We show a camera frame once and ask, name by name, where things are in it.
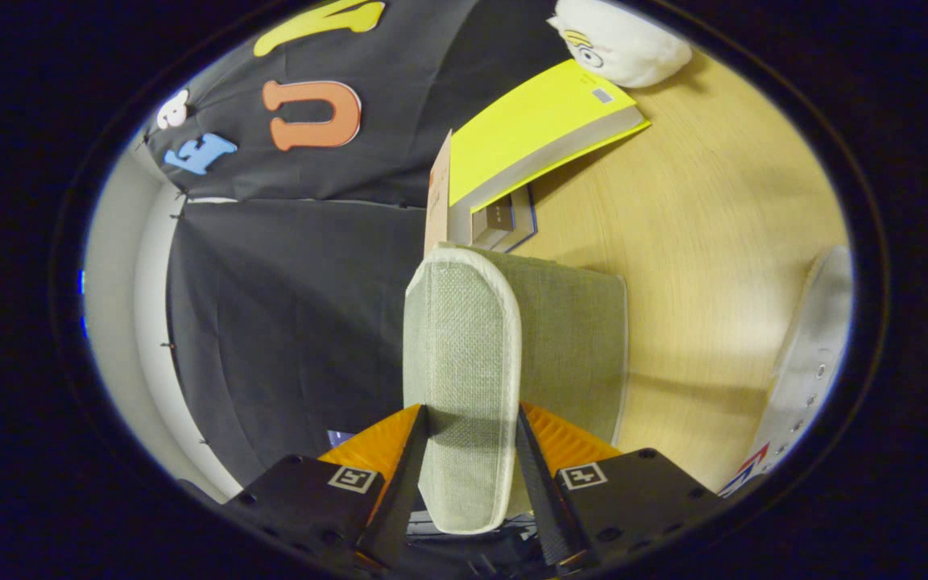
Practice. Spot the white plush toy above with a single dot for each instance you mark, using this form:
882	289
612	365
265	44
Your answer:
625	44

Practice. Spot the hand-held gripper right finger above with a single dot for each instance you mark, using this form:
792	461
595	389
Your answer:
544	491

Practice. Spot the yellow book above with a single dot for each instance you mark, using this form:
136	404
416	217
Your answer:
528	129

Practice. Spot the white canvas shoe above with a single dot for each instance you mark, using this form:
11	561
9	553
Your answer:
806	379

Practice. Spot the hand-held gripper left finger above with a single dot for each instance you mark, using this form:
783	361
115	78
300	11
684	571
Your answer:
403	499

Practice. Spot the grey-green fabric storage box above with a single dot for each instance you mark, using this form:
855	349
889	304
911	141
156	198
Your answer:
569	346

